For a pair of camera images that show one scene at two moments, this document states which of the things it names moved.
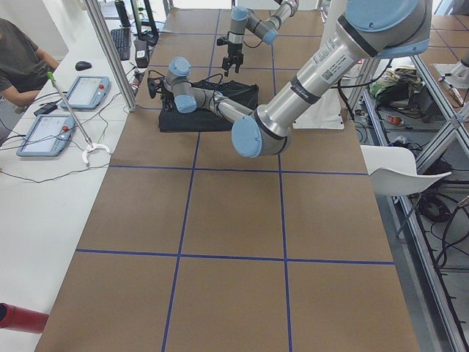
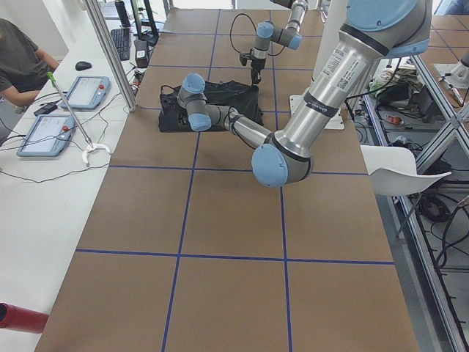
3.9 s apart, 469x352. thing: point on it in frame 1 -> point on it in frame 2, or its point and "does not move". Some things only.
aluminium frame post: x=112 y=54 does not move
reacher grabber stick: x=89 y=144 does not move
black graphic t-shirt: x=172 y=120 does not move
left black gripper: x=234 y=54 -> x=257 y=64
